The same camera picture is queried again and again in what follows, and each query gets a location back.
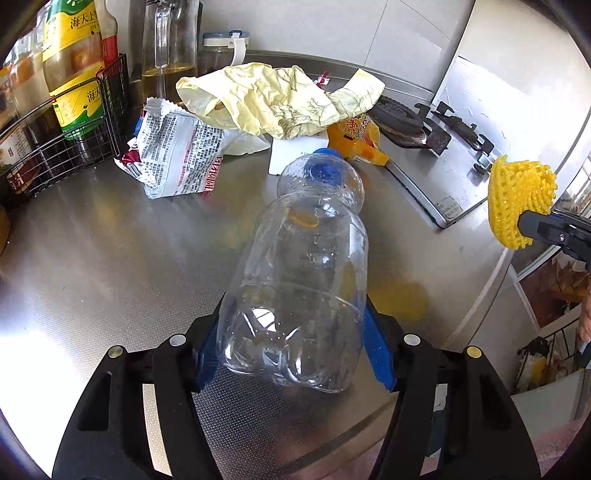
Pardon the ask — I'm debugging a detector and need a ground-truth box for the small white box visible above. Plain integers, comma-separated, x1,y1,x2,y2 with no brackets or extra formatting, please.
267,131,329,176

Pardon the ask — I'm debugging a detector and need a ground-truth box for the orange sulfur soap packet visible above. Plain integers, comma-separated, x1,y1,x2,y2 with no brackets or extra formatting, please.
327,114,389,167

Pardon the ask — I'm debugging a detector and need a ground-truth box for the clear plastic bottle blue cap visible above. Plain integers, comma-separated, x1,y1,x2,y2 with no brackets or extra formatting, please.
216,148,369,393

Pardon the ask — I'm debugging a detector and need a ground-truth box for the large yellow label vinegar bottle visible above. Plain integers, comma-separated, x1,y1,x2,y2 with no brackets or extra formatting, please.
42,0,104,140

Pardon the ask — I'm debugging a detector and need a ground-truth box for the black wire condiment rack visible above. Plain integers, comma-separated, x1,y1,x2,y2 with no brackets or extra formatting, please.
1,54,130,209

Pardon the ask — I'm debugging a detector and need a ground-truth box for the glass jar blue lid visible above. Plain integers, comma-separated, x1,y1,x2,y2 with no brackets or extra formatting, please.
197,29,250,75

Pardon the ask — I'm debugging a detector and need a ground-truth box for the pink fleece clothing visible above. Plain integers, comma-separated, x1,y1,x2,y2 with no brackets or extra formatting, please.
533,418,585,476

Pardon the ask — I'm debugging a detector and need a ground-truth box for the yellow foam fruit net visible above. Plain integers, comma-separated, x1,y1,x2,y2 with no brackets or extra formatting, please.
488,155,557,250

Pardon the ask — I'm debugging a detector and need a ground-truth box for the gas stove burner grate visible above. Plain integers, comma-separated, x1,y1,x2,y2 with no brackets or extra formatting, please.
367,95,452,155

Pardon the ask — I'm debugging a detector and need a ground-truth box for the glass oil dispenser black lid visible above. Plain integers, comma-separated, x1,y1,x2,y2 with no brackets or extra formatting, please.
141,0,202,105

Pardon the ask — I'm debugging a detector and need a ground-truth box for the yellow paper bag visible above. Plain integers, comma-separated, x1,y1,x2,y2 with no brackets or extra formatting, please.
175,62,385,140

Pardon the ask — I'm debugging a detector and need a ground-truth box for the stainless gas stove top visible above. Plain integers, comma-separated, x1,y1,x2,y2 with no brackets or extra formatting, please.
381,57,590,229

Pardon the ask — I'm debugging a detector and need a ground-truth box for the person's right hand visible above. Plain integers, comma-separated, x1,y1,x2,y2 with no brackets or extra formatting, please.
578,289,591,343

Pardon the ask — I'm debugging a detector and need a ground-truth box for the printed snack bag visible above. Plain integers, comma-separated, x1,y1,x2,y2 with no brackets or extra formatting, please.
114,97,223,199

